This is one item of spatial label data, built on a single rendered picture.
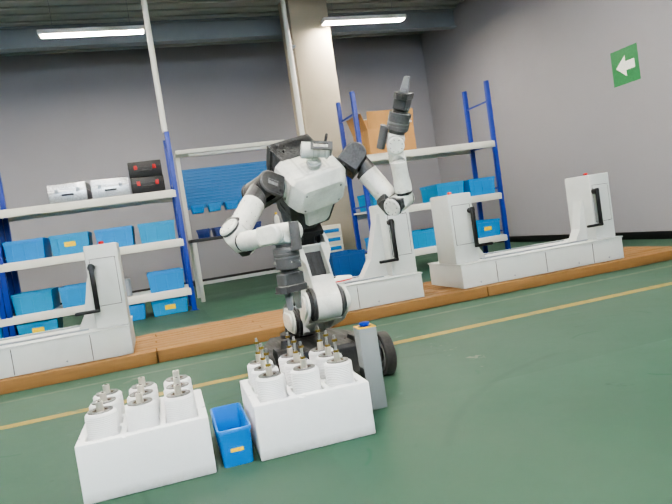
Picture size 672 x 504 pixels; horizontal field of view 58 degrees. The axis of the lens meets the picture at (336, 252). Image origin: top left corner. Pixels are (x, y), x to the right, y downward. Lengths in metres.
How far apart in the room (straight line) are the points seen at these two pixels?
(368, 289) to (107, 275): 1.76
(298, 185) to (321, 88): 6.45
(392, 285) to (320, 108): 4.73
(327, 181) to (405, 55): 9.57
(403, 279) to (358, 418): 2.45
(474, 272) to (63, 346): 2.89
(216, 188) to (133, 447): 6.32
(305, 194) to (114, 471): 1.19
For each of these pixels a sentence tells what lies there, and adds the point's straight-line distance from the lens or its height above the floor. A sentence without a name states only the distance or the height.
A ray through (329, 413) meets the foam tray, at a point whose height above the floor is 0.10.
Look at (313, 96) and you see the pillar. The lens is 8.72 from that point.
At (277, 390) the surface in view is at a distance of 2.02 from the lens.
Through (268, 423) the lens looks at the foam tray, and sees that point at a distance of 2.01.
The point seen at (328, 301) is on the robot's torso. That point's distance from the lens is 2.50.
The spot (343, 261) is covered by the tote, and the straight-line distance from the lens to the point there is 6.68.
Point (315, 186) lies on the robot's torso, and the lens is 2.41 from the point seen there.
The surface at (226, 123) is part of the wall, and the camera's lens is 10.69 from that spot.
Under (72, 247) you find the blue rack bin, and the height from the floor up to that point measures 0.86.
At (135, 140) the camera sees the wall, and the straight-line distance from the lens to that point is 10.55.
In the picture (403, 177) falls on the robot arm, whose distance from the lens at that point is 2.47.
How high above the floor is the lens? 0.72
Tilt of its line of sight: 3 degrees down
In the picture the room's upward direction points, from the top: 8 degrees counter-clockwise
